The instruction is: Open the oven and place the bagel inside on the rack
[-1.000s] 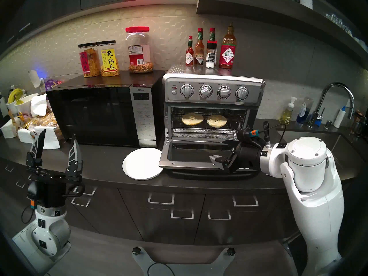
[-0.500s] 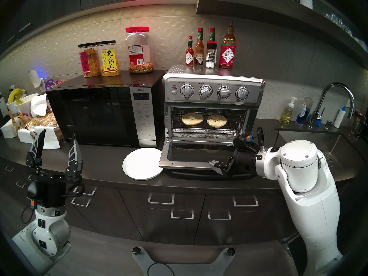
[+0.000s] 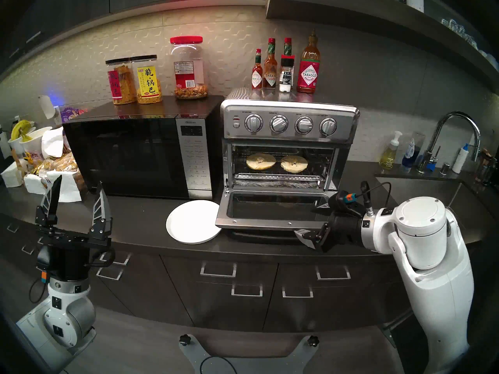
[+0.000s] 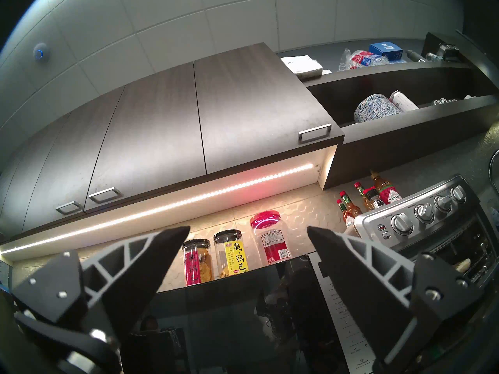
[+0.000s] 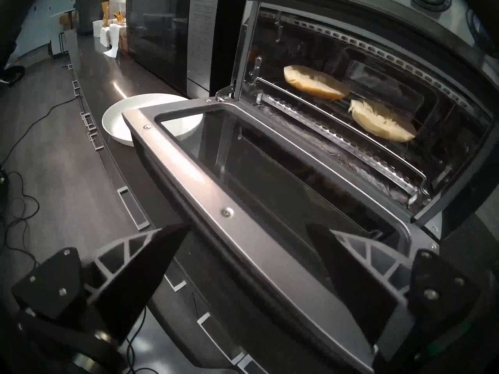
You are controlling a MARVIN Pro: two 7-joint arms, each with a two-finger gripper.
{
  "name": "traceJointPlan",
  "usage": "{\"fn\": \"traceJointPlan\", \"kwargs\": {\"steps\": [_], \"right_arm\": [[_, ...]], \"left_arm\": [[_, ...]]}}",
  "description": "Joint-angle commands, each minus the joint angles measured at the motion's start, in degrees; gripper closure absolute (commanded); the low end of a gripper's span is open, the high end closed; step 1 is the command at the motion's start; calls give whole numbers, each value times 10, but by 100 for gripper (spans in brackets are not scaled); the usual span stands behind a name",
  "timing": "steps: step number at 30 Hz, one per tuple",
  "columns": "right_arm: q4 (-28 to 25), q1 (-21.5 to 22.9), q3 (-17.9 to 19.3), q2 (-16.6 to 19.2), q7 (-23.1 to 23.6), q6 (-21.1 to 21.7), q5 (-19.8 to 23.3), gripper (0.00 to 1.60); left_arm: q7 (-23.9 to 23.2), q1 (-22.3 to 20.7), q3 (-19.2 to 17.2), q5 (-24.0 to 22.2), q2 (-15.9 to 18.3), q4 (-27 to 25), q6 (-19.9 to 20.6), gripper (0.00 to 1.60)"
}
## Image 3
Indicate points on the red label snack jar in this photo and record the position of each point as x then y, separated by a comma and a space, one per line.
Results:
121, 85

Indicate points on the silver oven control knob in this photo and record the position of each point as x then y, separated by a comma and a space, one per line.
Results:
253, 122
303, 125
328, 126
279, 124

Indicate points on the white bottle blue cap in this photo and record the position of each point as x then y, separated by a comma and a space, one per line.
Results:
460, 161

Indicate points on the white wall dispenser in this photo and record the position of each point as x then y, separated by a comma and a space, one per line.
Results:
46, 106

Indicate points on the glass toaster oven door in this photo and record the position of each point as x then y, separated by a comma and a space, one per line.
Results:
273, 226

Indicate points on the pale crusted bagel half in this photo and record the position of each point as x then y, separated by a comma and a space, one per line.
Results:
260, 161

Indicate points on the dark open wall shelf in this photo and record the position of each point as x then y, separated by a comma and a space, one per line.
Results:
351, 11

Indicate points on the yellow liquid soap dispenser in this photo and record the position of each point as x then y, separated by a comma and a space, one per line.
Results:
388, 159

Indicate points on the medium Tabasco sauce bottle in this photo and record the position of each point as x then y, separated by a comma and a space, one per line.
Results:
270, 78

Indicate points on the chrome gooseneck faucet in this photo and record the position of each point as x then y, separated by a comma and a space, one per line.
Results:
425, 163

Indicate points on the stainless steel toaster oven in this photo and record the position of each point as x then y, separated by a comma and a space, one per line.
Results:
347, 120

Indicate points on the bagged bread loaf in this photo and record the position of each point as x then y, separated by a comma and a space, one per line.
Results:
62, 164

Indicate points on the black microwave oven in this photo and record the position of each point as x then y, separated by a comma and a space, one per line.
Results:
128, 155

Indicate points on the foil covered oven tray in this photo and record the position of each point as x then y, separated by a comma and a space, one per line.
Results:
278, 184

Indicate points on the dark crusted bagel half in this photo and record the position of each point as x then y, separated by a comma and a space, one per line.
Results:
294, 163

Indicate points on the dark lower cabinet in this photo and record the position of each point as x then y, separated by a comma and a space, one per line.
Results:
218, 311

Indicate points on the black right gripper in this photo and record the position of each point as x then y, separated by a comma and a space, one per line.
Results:
347, 231

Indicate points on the yellow banana bunch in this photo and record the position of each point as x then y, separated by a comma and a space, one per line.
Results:
21, 127

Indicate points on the large Tabasco sriracha bottle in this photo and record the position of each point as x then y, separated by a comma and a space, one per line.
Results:
309, 76

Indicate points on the large white paper bag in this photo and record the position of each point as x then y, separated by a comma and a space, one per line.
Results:
70, 190

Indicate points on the blue dish soap bottle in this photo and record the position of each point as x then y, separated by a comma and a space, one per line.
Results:
408, 159

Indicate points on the white mug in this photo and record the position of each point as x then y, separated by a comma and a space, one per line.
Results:
493, 62
484, 54

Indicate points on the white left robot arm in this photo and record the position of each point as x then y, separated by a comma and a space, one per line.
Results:
66, 318

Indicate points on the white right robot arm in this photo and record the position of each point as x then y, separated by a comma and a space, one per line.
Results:
429, 240

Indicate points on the small blue sponge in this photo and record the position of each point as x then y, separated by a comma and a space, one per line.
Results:
431, 165

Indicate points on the black base knob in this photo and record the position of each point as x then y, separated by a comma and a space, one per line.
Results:
185, 340
313, 341

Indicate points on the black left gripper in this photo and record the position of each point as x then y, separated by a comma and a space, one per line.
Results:
66, 264

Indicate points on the round white plate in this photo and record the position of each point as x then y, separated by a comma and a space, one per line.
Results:
193, 221

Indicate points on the dark glass french press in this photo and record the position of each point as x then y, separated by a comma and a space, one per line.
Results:
491, 171

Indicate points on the green neck Tabasco bottle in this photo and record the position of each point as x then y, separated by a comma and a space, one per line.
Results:
287, 48

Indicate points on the clear jar red lid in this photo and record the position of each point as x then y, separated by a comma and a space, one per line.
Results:
188, 71

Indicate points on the yellow label snack jar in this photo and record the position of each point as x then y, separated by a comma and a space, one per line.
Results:
148, 81

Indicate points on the purple snack packet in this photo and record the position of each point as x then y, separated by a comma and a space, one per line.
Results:
69, 115

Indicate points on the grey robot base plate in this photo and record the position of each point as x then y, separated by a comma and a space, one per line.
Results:
195, 361

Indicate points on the copper lidded jar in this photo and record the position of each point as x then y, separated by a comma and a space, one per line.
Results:
483, 166

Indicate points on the small Tabasco sauce bottle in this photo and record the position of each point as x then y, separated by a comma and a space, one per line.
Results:
257, 80

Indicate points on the small white paper bag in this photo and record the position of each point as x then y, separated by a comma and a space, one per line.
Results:
11, 175
31, 184

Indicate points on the small chrome sink cap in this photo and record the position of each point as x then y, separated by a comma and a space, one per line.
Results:
445, 169

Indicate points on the white crumpled paper bag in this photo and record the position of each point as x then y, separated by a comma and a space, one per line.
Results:
52, 143

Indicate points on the stainless steel sink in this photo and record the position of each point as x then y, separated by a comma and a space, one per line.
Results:
421, 186

